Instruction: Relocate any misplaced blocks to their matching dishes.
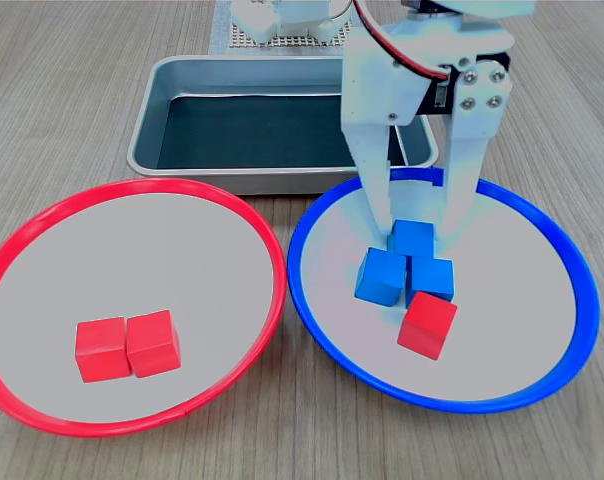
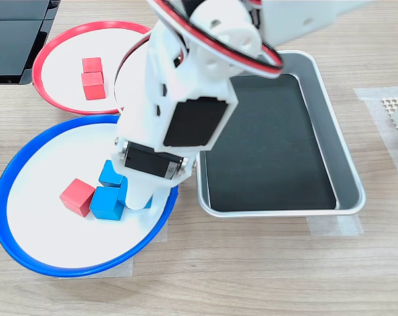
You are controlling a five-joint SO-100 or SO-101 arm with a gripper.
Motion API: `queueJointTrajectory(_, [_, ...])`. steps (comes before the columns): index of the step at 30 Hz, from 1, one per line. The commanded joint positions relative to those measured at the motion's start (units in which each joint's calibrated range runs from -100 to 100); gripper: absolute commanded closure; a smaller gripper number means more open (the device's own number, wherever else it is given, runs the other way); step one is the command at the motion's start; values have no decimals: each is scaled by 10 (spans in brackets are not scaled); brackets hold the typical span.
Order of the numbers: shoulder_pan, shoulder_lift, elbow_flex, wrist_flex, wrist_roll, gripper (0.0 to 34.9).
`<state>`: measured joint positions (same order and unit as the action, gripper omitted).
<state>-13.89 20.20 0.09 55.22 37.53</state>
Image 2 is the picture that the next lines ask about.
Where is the blue cube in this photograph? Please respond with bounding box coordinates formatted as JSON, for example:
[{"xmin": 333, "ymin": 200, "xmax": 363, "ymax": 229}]
[
  {"xmin": 98, "ymin": 160, "xmax": 126, "ymax": 188},
  {"xmin": 89, "ymin": 186, "xmax": 125, "ymax": 222},
  {"xmin": 117, "ymin": 177, "xmax": 153, "ymax": 210}
]

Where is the red cube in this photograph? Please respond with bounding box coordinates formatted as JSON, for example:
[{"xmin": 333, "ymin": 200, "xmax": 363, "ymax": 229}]
[
  {"xmin": 81, "ymin": 71, "xmax": 107, "ymax": 101},
  {"xmin": 81, "ymin": 57, "xmax": 103, "ymax": 74},
  {"xmin": 59, "ymin": 178, "xmax": 97, "ymax": 218}
]

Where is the translucent tape strip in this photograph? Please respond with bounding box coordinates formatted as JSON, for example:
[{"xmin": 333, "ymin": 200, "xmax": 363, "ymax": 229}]
[
  {"xmin": 353, "ymin": 86, "xmax": 398, "ymax": 192},
  {"xmin": 57, "ymin": 255, "xmax": 134, "ymax": 279},
  {"xmin": 306, "ymin": 215, "xmax": 364, "ymax": 236},
  {"xmin": 149, "ymin": 223, "xmax": 169, "ymax": 244}
]

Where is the blue-rimmed white plate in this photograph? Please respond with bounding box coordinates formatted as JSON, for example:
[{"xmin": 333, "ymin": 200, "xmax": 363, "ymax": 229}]
[{"xmin": 0, "ymin": 114, "xmax": 180, "ymax": 278}]

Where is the black mat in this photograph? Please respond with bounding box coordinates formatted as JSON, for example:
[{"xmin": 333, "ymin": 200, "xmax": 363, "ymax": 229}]
[{"xmin": 204, "ymin": 74, "xmax": 337, "ymax": 213}]

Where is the red-rimmed white plate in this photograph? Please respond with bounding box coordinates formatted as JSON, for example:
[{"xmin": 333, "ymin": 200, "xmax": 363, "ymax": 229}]
[{"xmin": 32, "ymin": 20, "xmax": 154, "ymax": 117}]

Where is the black flat device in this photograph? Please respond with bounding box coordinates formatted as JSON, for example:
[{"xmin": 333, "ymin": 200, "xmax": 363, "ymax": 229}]
[{"xmin": 0, "ymin": 0, "xmax": 61, "ymax": 86}]

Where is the steel tray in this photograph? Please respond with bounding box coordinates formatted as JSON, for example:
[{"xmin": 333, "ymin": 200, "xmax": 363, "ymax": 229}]
[{"xmin": 195, "ymin": 49, "xmax": 367, "ymax": 219}]

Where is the pale perforated plate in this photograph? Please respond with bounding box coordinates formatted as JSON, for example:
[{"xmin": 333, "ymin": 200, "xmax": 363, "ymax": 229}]
[{"xmin": 380, "ymin": 95, "xmax": 398, "ymax": 154}]

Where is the red black white cable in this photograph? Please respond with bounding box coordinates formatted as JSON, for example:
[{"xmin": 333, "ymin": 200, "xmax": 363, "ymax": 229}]
[{"xmin": 146, "ymin": 0, "xmax": 284, "ymax": 80}]

